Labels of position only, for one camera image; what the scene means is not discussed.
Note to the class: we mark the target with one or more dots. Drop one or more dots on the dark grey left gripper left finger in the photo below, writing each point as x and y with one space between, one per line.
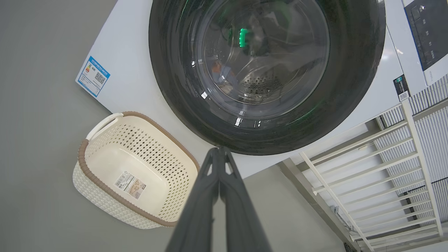
196 217

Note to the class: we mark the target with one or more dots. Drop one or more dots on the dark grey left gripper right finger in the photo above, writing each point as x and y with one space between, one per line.
241 224

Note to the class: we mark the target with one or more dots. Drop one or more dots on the cream perforated laundry basket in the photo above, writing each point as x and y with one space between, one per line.
105 196

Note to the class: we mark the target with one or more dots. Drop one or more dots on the white front-load washing machine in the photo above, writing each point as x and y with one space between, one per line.
129 80

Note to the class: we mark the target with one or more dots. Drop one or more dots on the paper product label sticker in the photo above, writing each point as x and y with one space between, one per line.
130 185

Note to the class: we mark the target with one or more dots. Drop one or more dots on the blue energy label sticker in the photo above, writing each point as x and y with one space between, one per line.
92 76

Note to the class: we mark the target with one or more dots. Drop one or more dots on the white metal railing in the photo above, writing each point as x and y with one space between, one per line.
409 126

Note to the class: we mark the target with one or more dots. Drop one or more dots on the small black QR sticker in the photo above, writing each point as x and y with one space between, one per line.
401 88

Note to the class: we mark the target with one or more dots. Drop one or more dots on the dark washer control panel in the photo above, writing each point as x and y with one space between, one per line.
430 31

